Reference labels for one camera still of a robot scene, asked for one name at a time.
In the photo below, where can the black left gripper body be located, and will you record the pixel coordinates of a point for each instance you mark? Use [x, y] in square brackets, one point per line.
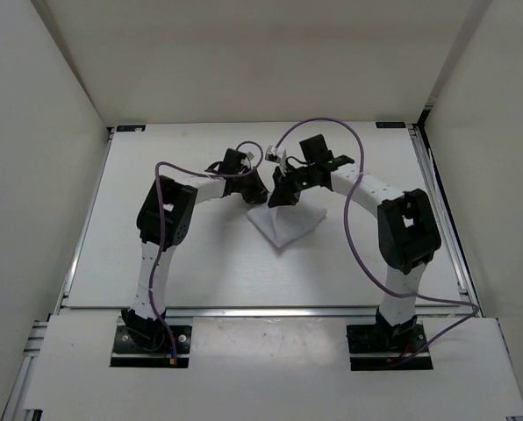
[247, 185]

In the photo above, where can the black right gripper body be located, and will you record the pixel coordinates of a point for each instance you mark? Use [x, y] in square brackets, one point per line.
[304, 177]

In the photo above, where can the white fabric skirt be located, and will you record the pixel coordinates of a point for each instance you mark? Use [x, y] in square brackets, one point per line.
[282, 225]

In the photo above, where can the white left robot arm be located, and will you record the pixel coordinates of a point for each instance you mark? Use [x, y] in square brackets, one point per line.
[165, 217]

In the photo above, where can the blue right corner label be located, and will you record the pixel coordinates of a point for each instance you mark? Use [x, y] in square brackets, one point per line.
[390, 125]

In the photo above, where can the blue corner label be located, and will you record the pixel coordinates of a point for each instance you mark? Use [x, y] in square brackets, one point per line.
[131, 128]
[390, 125]

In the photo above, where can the blue left corner label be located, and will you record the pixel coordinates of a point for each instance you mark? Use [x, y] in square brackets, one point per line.
[131, 128]

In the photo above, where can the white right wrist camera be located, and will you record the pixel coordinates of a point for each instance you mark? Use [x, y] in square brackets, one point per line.
[277, 156]

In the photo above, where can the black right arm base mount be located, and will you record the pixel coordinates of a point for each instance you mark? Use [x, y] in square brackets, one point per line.
[380, 347]

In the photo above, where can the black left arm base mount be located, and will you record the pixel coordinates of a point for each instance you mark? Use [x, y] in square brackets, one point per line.
[145, 343]

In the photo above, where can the aluminium left front frame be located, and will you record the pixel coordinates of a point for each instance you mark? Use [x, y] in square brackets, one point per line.
[14, 409]

